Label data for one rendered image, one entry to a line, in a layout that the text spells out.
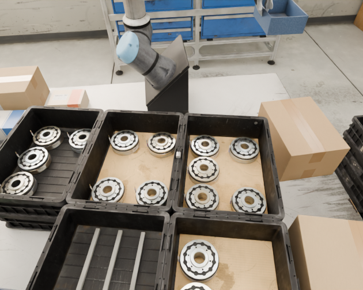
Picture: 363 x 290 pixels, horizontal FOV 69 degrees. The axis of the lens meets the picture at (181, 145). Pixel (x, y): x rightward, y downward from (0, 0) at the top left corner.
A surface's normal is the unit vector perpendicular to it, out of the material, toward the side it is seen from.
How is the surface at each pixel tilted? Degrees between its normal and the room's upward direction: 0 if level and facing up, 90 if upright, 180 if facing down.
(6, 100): 90
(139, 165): 0
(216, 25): 90
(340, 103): 0
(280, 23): 90
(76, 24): 90
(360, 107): 0
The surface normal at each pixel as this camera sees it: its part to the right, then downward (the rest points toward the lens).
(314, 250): -0.02, -0.66
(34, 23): 0.09, 0.74
